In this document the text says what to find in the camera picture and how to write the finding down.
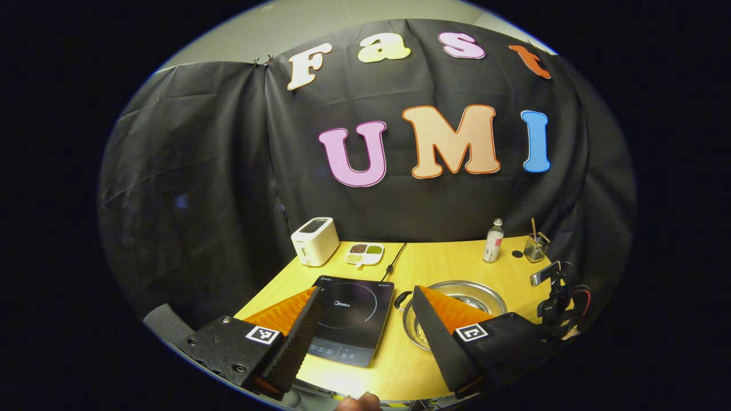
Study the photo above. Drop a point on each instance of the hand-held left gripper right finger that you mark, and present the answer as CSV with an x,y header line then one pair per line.
x,y
442,348

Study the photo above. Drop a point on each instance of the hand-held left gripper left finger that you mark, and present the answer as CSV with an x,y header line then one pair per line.
x,y
297,342

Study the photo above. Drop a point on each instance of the black induction cooktop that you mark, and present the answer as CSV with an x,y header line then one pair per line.
x,y
354,311

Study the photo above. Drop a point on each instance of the glass cup with stick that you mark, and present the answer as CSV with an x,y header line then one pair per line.
x,y
535,248

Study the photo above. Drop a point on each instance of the small clear bottle white label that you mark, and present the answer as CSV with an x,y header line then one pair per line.
x,y
493,242

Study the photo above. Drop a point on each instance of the white toaster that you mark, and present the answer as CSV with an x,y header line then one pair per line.
x,y
314,242

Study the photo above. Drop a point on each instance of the white divided dish of beans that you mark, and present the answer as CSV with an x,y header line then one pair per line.
x,y
364,254

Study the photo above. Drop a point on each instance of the grey ribbed object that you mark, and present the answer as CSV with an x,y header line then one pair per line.
x,y
168,324

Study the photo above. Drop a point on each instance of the black backdrop cloth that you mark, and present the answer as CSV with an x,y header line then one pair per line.
x,y
200,171

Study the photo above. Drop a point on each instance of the black cloth clip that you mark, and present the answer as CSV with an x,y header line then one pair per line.
x,y
262,60

